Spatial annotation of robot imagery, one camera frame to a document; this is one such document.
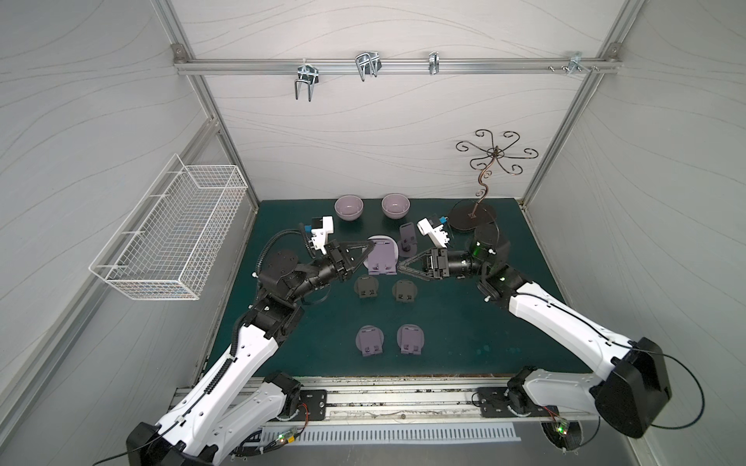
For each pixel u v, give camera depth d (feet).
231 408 1.59
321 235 1.98
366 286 3.14
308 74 2.57
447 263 1.90
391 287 3.14
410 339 2.76
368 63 2.51
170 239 2.29
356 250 1.98
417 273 2.01
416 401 2.46
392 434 2.31
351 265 1.87
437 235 2.06
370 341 2.76
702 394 1.33
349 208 3.77
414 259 1.98
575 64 2.52
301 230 1.86
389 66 2.57
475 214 3.77
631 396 1.28
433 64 2.57
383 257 2.06
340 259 1.79
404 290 3.08
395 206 3.77
